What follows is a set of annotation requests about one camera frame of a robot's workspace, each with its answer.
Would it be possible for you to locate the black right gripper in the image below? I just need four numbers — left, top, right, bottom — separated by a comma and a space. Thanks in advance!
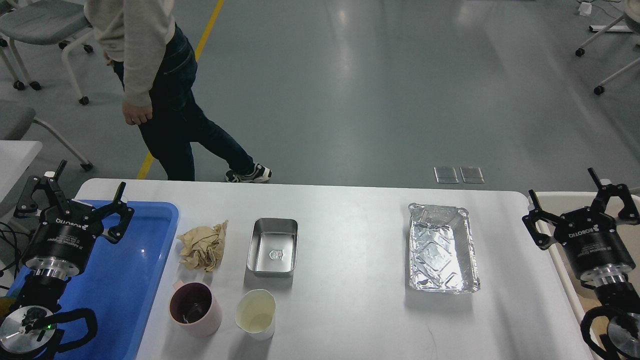
522, 167, 640, 281

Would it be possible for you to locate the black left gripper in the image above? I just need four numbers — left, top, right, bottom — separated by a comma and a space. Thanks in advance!
13, 160, 135, 278

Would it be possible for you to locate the pink mug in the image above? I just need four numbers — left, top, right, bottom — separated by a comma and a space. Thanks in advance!
168, 280, 223, 338

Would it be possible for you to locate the stainless steel rectangular container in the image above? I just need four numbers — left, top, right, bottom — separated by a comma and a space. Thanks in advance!
246, 218, 298, 278

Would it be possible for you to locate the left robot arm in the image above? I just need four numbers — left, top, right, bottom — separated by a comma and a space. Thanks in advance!
1, 160, 135, 360

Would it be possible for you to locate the beige waste bin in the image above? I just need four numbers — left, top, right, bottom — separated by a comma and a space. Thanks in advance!
527, 190, 640, 360

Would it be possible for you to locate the blue plastic tray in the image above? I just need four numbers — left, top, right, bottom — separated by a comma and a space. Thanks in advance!
5, 200, 180, 360

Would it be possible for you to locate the white side table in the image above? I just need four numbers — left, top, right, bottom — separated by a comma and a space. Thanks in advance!
0, 140, 42, 218

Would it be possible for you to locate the right floor socket plate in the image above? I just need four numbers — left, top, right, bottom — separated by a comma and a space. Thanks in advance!
459, 166, 486, 184

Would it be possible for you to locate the floor socket plate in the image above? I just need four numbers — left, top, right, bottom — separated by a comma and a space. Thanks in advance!
459, 166, 486, 184
433, 166, 460, 184

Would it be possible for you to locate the crumpled brown paper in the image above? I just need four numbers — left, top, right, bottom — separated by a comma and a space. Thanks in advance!
176, 220, 229, 272

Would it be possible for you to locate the aluminium foil tray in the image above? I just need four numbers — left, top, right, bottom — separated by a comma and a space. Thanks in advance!
407, 203, 481, 295

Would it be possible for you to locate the left floor socket plate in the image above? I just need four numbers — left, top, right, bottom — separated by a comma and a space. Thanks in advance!
433, 166, 460, 184

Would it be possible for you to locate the walking person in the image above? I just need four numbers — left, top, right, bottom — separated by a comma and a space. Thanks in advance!
84, 0, 272, 183

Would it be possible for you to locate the grey office chair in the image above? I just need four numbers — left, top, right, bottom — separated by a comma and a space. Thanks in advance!
0, 0, 94, 106

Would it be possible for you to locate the cream paper cup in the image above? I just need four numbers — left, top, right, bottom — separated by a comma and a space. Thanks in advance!
234, 289, 277, 341

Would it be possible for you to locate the white power adapter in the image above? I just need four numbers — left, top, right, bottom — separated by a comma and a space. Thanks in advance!
578, 1, 593, 17

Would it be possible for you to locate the white chair base right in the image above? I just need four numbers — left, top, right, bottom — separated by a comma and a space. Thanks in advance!
575, 0, 640, 96

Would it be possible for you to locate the black cables left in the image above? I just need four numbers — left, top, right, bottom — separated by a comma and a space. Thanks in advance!
0, 220, 31, 291

